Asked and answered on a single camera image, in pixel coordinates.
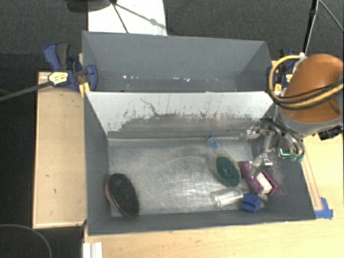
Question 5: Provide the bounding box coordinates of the purple and white block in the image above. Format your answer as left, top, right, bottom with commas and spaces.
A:
256, 170, 279, 198

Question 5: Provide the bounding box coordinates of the blue block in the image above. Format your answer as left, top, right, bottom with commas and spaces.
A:
241, 192, 262, 213

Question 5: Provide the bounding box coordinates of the clear glass jar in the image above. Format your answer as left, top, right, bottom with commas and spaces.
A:
210, 188, 246, 208

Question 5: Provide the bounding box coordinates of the grey metal bin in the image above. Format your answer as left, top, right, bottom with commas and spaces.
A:
81, 31, 317, 236

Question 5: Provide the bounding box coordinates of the dark oval disc pink rim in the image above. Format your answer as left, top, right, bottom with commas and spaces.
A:
106, 173, 140, 219

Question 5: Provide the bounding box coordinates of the pale wood board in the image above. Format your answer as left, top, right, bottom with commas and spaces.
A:
32, 71, 88, 230

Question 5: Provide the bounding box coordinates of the green scrub brush blue handle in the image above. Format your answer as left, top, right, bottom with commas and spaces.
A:
205, 133, 242, 187

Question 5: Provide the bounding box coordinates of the black cylinder on white bracket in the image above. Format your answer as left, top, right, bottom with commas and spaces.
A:
318, 126, 344, 142

